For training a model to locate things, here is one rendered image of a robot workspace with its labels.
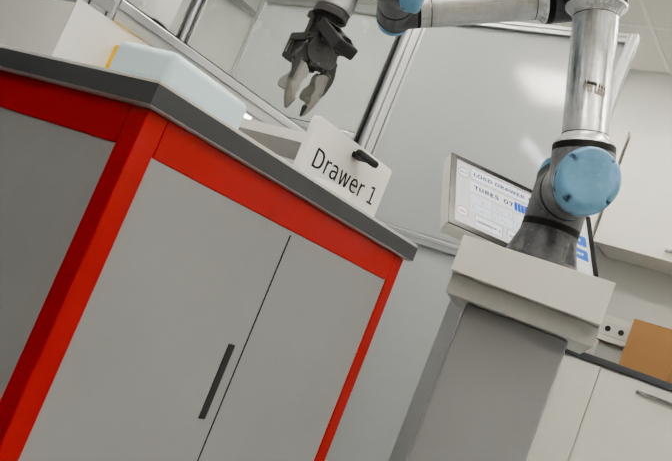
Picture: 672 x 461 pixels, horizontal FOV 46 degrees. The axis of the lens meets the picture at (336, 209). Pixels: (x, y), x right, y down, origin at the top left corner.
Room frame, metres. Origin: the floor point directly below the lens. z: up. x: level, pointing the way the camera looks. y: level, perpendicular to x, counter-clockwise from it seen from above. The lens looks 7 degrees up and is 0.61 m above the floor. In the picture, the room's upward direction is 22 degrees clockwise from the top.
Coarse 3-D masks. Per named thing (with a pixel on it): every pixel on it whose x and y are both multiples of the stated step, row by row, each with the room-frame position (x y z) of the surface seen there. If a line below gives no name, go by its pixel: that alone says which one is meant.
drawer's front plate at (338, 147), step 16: (320, 128) 1.43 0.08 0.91; (336, 128) 1.47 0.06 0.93; (304, 144) 1.43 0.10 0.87; (320, 144) 1.45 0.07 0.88; (336, 144) 1.48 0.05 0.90; (352, 144) 1.52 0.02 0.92; (304, 160) 1.43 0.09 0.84; (320, 160) 1.46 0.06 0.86; (336, 160) 1.50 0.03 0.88; (352, 160) 1.54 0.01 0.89; (320, 176) 1.48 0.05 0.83; (336, 176) 1.51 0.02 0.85; (352, 176) 1.55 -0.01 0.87; (368, 176) 1.59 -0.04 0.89; (384, 176) 1.64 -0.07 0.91; (368, 192) 1.61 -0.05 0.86; (368, 208) 1.63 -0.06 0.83
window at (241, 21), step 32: (128, 0) 1.45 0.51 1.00; (160, 0) 1.50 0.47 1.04; (192, 0) 1.56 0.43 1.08; (224, 0) 1.62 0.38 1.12; (256, 0) 1.69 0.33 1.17; (288, 0) 1.76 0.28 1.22; (192, 32) 1.59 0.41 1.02; (224, 32) 1.65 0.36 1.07; (256, 32) 1.72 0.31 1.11; (288, 32) 1.80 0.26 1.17; (352, 32) 1.97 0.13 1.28; (224, 64) 1.68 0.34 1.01; (256, 64) 1.75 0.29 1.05; (288, 64) 1.83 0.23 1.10; (352, 64) 2.01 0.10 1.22; (384, 64) 2.11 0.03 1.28; (352, 96) 2.05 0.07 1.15; (352, 128) 2.09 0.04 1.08
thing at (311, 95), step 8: (312, 80) 1.49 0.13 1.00; (320, 80) 1.49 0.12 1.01; (304, 88) 1.53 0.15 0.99; (312, 88) 1.49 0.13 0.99; (320, 88) 1.49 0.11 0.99; (304, 96) 1.52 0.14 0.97; (312, 96) 1.49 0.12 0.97; (320, 96) 1.50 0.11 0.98; (304, 104) 1.50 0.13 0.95; (312, 104) 1.49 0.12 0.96; (304, 112) 1.49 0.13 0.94
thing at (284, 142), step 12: (252, 120) 1.54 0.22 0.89; (252, 132) 1.53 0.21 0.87; (264, 132) 1.51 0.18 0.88; (276, 132) 1.50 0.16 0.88; (288, 132) 1.48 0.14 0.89; (300, 132) 1.46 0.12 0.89; (264, 144) 1.50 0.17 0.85; (276, 144) 1.49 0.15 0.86; (288, 144) 1.47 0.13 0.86; (300, 144) 1.45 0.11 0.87; (288, 156) 1.46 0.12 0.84
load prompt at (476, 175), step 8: (472, 168) 2.40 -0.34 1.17; (472, 176) 2.38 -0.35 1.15; (480, 176) 2.40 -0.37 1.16; (488, 176) 2.41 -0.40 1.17; (488, 184) 2.39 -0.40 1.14; (496, 184) 2.41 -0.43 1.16; (504, 184) 2.42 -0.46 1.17; (504, 192) 2.40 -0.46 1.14; (512, 192) 2.42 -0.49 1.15; (520, 192) 2.44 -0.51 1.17; (520, 200) 2.41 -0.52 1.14; (528, 200) 2.43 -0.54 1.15
